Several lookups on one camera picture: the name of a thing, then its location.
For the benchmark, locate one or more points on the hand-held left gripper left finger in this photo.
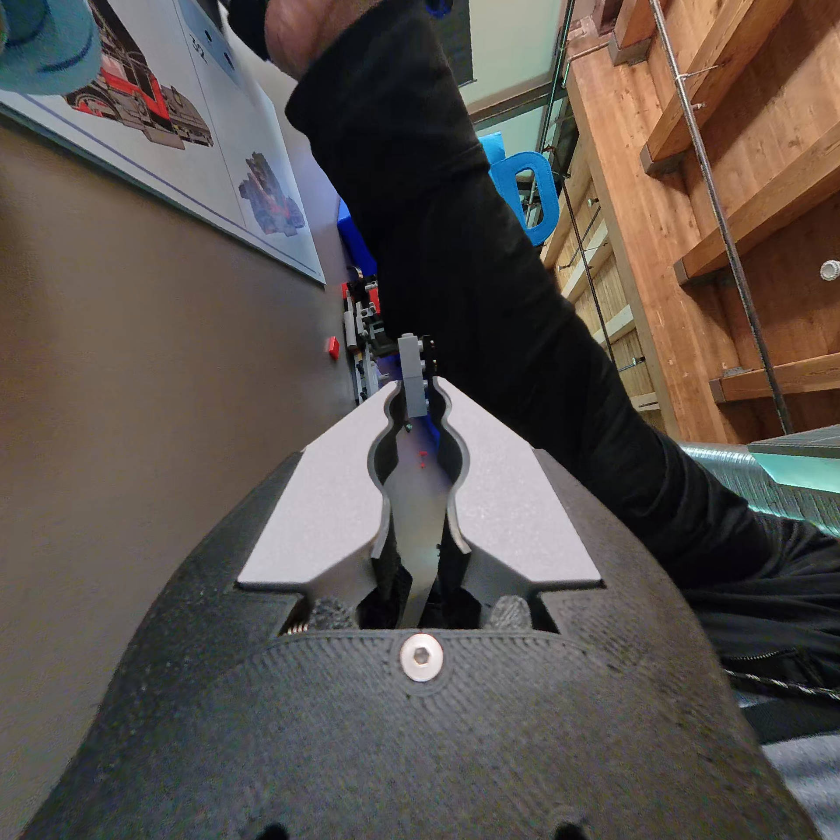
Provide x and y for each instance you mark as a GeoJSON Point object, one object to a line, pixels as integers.
{"type": "Point", "coordinates": [308, 518]}

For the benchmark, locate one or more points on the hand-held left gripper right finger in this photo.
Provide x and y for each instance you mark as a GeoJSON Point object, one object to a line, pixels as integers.
{"type": "Point", "coordinates": [525, 518]}

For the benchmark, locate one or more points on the grey toy brick assembly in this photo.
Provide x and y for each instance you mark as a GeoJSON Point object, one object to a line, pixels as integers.
{"type": "Point", "coordinates": [413, 380]}

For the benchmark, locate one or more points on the brown desk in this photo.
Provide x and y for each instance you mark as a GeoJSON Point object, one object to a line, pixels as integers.
{"type": "Point", "coordinates": [131, 426]}

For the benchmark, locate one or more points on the person's right hand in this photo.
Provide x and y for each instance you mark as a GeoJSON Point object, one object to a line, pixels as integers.
{"type": "Point", "coordinates": [302, 33]}

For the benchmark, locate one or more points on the small red toy brick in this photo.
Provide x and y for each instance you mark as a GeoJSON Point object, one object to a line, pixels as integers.
{"type": "Point", "coordinates": [333, 348]}

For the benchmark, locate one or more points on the toy instruction booklet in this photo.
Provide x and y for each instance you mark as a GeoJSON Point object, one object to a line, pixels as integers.
{"type": "Point", "coordinates": [216, 164]}

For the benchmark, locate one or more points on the toy brick truck model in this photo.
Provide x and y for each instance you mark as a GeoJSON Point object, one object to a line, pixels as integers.
{"type": "Point", "coordinates": [364, 321]}

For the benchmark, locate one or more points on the person's black jacket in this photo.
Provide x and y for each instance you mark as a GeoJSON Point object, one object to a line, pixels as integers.
{"type": "Point", "coordinates": [774, 623]}

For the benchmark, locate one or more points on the blue plastic bin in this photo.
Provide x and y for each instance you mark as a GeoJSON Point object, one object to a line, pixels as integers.
{"type": "Point", "coordinates": [354, 239]}

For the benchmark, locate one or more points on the light blue felt bag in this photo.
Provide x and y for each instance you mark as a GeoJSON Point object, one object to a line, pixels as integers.
{"type": "Point", "coordinates": [541, 197]}

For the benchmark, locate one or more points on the thin metal ceiling pipe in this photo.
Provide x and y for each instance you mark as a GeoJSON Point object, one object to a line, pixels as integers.
{"type": "Point", "coordinates": [720, 216]}

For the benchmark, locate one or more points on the person's grey shirt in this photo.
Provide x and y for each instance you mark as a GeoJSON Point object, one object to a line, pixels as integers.
{"type": "Point", "coordinates": [807, 774]}

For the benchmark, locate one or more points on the white ceiling sprinkler head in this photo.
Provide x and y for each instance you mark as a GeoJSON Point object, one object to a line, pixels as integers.
{"type": "Point", "coordinates": [830, 270]}

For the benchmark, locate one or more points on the dark hanging panel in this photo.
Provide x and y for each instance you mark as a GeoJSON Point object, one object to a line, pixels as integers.
{"type": "Point", "coordinates": [459, 39]}

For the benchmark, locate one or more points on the silver air duct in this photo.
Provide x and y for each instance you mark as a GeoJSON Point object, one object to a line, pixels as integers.
{"type": "Point", "coordinates": [787, 485]}

